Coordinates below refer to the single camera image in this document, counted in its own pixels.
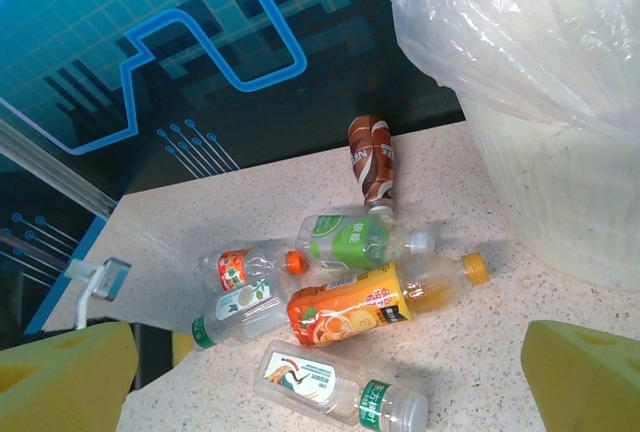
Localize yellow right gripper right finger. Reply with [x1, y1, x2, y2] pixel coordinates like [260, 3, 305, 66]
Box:
[519, 319, 640, 432]

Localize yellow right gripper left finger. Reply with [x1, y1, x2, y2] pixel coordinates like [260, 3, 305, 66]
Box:
[0, 320, 139, 432]

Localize leaf label tea bottle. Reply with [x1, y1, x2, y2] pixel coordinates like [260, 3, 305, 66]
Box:
[191, 279, 296, 352]

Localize small orange cap bottle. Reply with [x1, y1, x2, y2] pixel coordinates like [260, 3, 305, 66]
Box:
[194, 247, 312, 296]

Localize crane label tea bottle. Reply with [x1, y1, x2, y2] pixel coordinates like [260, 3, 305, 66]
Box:
[253, 339, 430, 429]

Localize yellow label orange juice bottle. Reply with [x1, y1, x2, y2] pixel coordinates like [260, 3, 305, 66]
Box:
[285, 251, 490, 348]

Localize lime green label clear bottle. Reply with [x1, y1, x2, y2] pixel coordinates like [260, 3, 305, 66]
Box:
[295, 212, 437, 273]

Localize white ribbed plastic bin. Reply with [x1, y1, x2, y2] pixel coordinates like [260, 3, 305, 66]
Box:
[384, 0, 640, 291]

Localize blue table edge trim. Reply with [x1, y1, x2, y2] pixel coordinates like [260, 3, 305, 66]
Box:
[24, 216, 109, 336]

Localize brown coffee drink bottle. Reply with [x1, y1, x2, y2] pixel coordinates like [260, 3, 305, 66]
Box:
[347, 114, 396, 216]

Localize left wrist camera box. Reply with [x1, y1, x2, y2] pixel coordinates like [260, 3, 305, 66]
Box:
[64, 256, 132, 331]

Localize aluminium frame post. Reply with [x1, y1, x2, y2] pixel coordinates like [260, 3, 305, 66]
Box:
[0, 116, 119, 218]

